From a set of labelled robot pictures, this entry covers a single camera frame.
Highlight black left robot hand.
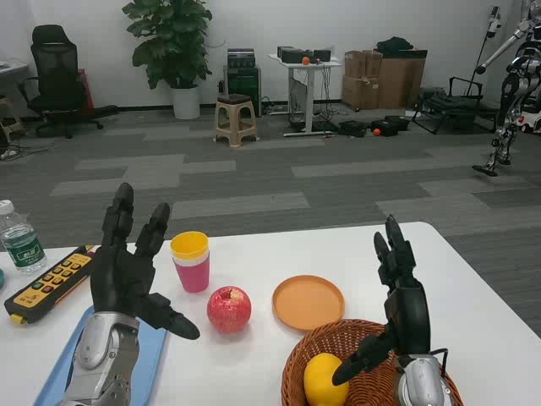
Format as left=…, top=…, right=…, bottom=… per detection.
left=90, top=182, right=200, bottom=341

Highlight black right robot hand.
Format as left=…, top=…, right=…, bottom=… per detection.
left=331, top=214, right=432, bottom=387

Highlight red apple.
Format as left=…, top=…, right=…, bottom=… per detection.
left=206, top=285, right=253, bottom=334

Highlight yellow black remote control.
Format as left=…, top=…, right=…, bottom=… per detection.
left=3, top=244, right=97, bottom=326

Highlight brown wicker basket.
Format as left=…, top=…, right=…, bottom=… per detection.
left=281, top=319, right=465, bottom=406

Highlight pink plastic cup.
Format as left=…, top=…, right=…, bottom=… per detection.
left=172, top=252, right=211, bottom=294

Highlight yellow plastic cup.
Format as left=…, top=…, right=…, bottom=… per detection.
left=170, top=231, right=210, bottom=264

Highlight clear water bottle green label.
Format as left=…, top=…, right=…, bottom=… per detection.
left=0, top=199, right=48, bottom=274

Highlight orange round plate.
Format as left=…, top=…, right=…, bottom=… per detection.
left=271, top=275, right=346, bottom=332

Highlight light blue tray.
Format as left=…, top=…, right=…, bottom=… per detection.
left=33, top=304, right=170, bottom=406

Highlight yellow lemon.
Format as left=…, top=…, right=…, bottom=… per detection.
left=303, top=353, right=350, bottom=406

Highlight red panel behind chair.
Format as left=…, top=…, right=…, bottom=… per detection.
left=77, top=68, right=96, bottom=112

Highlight large black floor case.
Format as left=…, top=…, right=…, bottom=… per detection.
left=370, top=115, right=412, bottom=138

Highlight small black floor case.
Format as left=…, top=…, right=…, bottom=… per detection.
left=338, top=120, right=368, bottom=139

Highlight beige plastic stool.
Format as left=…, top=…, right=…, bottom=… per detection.
left=215, top=94, right=260, bottom=149

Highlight black folding cot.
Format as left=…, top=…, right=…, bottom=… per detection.
left=411, top=76, right=500, bottom=135

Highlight black office chair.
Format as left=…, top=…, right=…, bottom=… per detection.
left=19, top=24, right=120, bottom=140

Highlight white wheeled vehicle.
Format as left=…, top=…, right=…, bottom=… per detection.
left=516, top=111, right=541, bottom=136

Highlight black green cabinet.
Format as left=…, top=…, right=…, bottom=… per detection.
left=222, top=64, right=263, bottom=119

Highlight stacked cardboard boxes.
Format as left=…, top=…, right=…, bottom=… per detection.
left=341, top=49, right=429, bottom=111

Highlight green potted plant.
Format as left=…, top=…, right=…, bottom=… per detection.
left=122, top=0, right=214, bottom=121

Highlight white standing desk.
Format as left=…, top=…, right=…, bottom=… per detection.
left=267, top=52, right=344, bottom=139

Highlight black box with stripes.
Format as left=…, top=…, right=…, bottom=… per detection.
left=227, top=47, right=256, bottom=69

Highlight silver black humanoid robot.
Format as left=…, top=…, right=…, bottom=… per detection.
left=472, top=0, right=541, bottom=177

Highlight black bag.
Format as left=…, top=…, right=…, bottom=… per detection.
left=375, top=36, right=414, bottom=55

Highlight black equipment boxes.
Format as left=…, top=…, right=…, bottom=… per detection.
left=276, top=46, right=332, bottom=64

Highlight black pole stand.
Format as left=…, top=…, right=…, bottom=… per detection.
left=463, top=3, right=503, bottom=99

